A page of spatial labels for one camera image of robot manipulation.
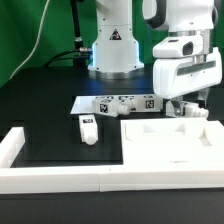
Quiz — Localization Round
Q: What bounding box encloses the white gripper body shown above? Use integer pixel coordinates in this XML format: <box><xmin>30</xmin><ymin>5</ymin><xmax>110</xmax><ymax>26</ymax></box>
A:
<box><xmin>153</xmin><ymin>35</ymin><xmax>222</xmax><ymax>99</ymax></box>

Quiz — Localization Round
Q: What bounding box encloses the white square tabletop part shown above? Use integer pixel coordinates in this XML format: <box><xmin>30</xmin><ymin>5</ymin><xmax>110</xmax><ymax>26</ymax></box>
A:
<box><xmin>121</xmin><ymin>118</ymin><xmax>224</xmax><ymax>168</ymax></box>

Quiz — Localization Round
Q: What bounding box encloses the white U-shaped obstacle fence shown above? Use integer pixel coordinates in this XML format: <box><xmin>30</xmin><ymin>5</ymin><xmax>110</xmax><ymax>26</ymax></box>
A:
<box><xmin>0</xmin><ymin>127</ymin><xmax>224</xmax><ymax>194</ymax></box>

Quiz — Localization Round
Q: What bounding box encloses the white cable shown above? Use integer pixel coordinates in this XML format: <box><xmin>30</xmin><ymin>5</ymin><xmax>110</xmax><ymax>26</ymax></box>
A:
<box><xmin>10</xmin><ymin>0</ymin><xmax>52</xmax><ymax>79</ymax></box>

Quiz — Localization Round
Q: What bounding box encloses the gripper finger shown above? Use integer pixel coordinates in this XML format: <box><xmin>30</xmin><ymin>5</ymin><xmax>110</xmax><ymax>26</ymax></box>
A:
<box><xmin>197</xmin><ymin>88</ymin><xmax>210</xmax><ymax>108</ymax></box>
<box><xmin>171</xmin><ymin>98</ymin><xmax>184</xmax><ymax>116</ymax></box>

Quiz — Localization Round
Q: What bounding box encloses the black pole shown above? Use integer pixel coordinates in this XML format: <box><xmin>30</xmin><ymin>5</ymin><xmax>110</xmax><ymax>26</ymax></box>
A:
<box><xmin>70</xmin><ymin>0</ymin><xmax>86</xmax><ymax>68</ymax></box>

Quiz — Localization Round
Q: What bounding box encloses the white tag sheet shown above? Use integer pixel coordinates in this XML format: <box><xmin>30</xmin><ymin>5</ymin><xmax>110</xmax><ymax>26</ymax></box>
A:
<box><xmin>70</xmin><ymin>95</ymin><xmax>168</xmax><ymax>115</ymax></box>

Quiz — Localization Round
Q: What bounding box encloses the black cable bundle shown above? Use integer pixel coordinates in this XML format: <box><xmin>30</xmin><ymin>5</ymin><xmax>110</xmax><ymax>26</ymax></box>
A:
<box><xmin>46</xmin><ymin>47</ymin><xmax>94</xmax><ymax>68</ymax></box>

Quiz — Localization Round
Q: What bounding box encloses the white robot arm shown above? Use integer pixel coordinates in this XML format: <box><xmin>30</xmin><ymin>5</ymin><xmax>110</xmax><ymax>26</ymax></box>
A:
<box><xmin>88</xmin><ymin>0</ymin><xmax>222</xmax><ymax>117</ymax></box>

